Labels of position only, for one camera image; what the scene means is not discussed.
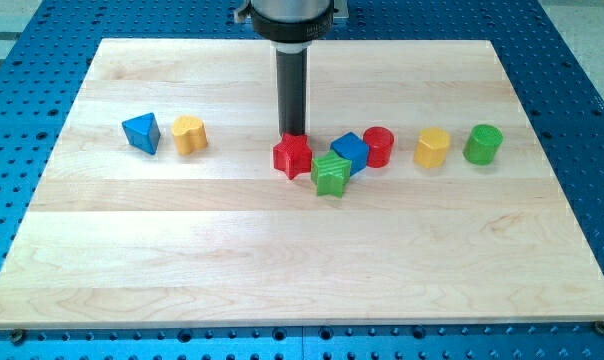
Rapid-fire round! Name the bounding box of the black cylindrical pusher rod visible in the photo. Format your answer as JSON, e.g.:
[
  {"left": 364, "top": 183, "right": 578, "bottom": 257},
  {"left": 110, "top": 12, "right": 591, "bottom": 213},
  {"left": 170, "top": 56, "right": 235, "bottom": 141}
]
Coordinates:
[{"left": 273, "top": 42, "right": 310, "bottom": 135}]

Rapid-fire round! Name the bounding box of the red cylinder block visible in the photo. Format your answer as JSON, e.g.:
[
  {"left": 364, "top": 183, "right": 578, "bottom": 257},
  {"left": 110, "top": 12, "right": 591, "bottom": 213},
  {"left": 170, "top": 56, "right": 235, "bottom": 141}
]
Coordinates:
[{"left": 363, "top": 126, "right": 395, "bottom": 168}]

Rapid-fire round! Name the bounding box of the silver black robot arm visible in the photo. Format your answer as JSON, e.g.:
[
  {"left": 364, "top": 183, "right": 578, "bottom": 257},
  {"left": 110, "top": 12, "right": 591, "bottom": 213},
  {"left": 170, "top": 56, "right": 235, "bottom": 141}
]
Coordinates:
[{"left": 233, "top": 0, "right": 335, "bottom": 135}]

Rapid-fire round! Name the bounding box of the yellow hexagon block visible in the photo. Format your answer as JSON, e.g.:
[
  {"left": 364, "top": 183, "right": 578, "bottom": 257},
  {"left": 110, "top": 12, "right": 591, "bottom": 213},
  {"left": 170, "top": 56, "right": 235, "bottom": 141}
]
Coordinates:
[{"left": 413, "top": 127, "right": 451, "bottom": 168}]

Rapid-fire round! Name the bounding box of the red star block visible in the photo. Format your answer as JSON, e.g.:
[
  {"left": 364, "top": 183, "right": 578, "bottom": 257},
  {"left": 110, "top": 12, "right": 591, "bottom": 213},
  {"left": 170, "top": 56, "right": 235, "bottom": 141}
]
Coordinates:
[{"left": 273, "top": 133, "right": 312, "bottom": 180}]

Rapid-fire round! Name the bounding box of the blue cube block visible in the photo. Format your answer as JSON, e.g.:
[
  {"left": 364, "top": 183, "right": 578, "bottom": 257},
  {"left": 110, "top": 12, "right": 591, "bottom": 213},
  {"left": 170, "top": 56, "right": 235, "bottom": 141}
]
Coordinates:
[{"left": 330, "top": 132, "right": 369, "bottom": 176}]

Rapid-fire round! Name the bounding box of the green star block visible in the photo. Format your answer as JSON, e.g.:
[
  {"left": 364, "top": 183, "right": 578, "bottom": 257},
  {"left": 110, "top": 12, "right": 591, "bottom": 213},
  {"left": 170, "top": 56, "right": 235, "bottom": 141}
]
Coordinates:
[{"left": 311, "top": 150, "right": 352, "bottom": 197}]

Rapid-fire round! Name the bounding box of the yellow heart block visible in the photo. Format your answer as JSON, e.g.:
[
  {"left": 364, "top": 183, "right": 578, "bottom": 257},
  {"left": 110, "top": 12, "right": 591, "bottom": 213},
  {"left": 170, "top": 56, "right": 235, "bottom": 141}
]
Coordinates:
[{"left": 171, "top": 115, "right": 208, "bottom": 156}]

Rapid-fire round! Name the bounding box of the blue triangle block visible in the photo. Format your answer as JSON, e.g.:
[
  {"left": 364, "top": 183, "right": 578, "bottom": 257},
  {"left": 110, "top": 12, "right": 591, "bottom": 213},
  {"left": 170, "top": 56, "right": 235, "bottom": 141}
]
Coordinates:
[{"left": 121, "top": 113, "right": 161, "bottom": 155}]

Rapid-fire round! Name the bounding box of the wooden board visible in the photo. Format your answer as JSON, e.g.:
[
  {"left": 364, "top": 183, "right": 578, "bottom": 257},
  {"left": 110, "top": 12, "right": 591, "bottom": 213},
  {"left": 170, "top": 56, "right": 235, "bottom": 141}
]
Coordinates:
[{"left": 0, "top": 38, "right": 604, "bottom": 329}]

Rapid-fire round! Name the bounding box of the green cylinder block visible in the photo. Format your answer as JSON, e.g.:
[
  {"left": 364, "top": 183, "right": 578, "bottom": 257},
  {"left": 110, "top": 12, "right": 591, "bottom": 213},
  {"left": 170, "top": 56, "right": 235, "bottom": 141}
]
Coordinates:
[{"left": 463, "top": 124, "right": 503, "bottom": 165}]

